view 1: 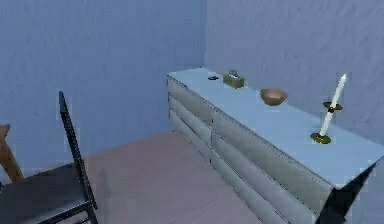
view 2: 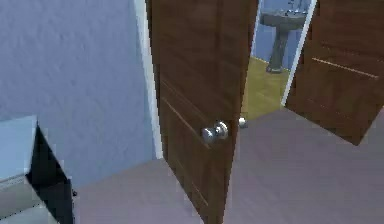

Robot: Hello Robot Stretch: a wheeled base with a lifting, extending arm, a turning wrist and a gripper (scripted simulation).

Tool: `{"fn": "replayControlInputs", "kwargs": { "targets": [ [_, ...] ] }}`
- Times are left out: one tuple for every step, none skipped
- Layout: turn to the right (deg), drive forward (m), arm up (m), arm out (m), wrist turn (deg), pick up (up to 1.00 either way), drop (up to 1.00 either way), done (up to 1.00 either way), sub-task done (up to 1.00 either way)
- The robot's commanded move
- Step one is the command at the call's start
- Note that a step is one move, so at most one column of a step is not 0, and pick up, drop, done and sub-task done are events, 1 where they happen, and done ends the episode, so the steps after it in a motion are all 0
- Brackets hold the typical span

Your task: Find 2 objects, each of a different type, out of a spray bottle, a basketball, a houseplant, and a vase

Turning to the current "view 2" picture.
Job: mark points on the grey pedestal sink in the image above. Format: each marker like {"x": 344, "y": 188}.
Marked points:
{"x": 281, "y": 30}

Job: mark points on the silver round door knob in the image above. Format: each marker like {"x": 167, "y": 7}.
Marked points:
{"x": 215, "y": 131}
{"x": 242, "y": 122}

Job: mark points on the brown wooden room door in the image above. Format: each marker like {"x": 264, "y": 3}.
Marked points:
{"x": 343, "y": 66}
{"x": 200, "y": 66}

